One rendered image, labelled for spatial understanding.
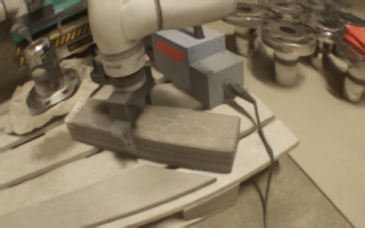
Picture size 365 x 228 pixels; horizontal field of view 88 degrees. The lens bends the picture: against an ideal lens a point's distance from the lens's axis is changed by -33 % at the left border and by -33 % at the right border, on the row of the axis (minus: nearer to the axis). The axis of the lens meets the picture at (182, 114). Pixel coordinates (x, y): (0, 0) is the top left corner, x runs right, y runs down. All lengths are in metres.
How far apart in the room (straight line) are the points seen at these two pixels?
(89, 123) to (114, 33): 0.29
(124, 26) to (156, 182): 0.33
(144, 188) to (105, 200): 0.10
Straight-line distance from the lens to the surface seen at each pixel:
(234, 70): 0.74
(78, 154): 0.73
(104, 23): 0.45
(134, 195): 0.57
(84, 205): 0.60
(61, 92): 0.92
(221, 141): 0.55
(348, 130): 1.00
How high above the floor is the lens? 0.64
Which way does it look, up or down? 42 degrees down
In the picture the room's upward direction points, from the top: 8 degrees counter-clockwise
